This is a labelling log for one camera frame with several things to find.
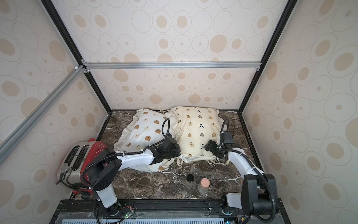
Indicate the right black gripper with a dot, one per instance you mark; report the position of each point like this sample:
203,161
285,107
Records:
211,147

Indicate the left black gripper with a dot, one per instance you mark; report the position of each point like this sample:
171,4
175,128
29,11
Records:
178,151

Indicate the cream animal print pillow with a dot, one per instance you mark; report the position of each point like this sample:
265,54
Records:
193,128

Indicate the white bear print pillow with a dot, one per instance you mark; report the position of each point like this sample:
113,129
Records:
145,129

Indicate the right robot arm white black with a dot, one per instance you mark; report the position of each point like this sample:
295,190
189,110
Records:
258,197

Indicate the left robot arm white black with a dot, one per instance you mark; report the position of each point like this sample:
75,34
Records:
100,173

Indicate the black round lid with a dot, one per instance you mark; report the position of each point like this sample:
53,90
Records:
190,178

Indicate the clear jar pink lid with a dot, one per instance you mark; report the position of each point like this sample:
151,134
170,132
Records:
203,186

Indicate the red polka dot toaster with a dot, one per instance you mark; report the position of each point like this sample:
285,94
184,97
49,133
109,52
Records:
80,154

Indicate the horizontal aluminium frame bar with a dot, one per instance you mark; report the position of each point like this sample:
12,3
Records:
170,65

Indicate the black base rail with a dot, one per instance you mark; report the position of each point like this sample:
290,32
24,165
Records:
151,211

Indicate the diagonal aluminium frame bar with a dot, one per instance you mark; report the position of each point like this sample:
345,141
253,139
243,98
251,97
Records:
15,138

